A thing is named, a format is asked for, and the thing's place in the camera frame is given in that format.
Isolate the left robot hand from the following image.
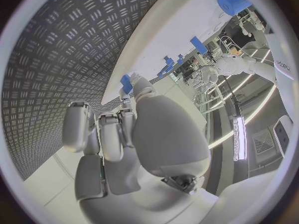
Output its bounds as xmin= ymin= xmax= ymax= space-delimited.
xmin=190 ymin=64 xmax=221 ymax=91

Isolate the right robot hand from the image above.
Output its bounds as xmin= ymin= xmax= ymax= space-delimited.
xmin=61 ymin=72 xmax=219 ymax=224

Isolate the white task board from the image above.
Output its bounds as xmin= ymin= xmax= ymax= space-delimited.
xmin=100 ymin=0 xmax=237 ymax=106

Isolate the blue rectangular block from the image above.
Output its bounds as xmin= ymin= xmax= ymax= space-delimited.
xmin=189 ymin=36 xmax=209 ymax=55

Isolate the glowing light bar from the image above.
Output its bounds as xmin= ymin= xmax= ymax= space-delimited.
xmin=232 ymin=115 xmax=248 ymax=162

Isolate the large blue cylinder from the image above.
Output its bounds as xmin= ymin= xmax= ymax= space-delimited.
xmin=217 ymin=0 xmax=254 ymax=16

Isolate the white cable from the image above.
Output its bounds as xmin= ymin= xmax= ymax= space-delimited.
xmin=220 ymin=35 xmax=244 ymax=55

